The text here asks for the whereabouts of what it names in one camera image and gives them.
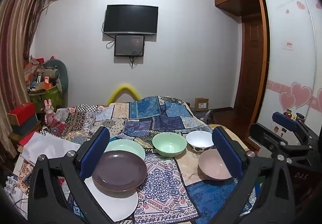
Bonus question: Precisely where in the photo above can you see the yellow foam noodle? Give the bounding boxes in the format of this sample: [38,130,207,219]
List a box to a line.
[107,83,141,106]

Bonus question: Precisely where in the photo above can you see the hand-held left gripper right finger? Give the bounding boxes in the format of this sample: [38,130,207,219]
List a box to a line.
[212,126,296,224]

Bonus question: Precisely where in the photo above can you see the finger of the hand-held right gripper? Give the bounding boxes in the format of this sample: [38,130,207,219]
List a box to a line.
[249,123,314,164]
[272,112,318,144]

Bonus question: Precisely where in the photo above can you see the dark wooden door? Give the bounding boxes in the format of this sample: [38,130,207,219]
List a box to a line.
[235,16,262,116]

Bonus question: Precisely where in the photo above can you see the white plate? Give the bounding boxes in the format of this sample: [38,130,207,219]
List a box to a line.
[84,177,139,222]

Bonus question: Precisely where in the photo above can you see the black wall television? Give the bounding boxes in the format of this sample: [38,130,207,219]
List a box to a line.
[103,4,159,35]

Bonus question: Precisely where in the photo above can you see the green bag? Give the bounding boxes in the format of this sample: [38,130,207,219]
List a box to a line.
[30,85,63,111]

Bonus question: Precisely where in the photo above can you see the white heart-print sliding door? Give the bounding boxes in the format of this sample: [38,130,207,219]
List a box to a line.
[302,0,322,124]
[257,0,318,139]

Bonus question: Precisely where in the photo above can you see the green bowl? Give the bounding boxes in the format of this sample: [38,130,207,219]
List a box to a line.
[152,132,187,157]

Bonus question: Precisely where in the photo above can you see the white spotted bowl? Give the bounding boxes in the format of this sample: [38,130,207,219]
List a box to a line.
[186,130,215,154]

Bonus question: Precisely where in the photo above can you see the patchwork blanket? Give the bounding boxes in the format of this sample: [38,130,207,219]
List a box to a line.
[10,95,254,224]

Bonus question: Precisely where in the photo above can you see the light green plate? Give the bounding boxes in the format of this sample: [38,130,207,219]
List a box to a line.
[104,139,146,161]

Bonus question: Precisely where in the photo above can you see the red box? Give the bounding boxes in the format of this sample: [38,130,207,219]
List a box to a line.
[7,103,36,125]

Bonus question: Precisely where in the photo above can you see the pink bowl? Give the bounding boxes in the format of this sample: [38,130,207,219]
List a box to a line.
[198,148,233,181]

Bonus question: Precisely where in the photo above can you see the red folder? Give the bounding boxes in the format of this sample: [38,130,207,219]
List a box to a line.
[19,131,34,146]

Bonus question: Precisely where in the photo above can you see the brown plate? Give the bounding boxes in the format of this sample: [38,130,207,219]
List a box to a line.
[92,150,148,192]

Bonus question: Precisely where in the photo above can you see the grey plush pillow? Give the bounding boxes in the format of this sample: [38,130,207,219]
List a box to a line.
[44,59,69,93]

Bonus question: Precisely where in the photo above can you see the white paper sheets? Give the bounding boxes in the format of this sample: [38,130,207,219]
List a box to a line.
[21,132,81,166]

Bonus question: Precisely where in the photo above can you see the purple grey bag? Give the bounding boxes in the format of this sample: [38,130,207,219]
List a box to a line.
[189,108,218,125]

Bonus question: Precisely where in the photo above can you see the pile of small boxes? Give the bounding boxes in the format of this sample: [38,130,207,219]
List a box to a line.
[24,55,54,91]

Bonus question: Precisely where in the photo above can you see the pink rabbit toy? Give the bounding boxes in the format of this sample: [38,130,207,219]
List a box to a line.
[44,99,57,125]

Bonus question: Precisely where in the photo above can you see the cardboard box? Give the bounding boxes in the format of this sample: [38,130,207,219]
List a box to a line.
[195,97,209,112]

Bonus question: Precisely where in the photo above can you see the striped brown curtain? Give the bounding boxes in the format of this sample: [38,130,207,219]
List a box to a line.
[0,0,51,154]

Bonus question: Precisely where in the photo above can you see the grey box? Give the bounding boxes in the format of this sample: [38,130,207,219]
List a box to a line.
[11,116,38,136]

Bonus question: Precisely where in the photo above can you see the small black wall monitor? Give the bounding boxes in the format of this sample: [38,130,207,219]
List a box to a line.
[114,35,146,57]

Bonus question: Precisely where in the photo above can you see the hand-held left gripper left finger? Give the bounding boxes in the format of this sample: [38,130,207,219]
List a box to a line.
[27,126,119,224]

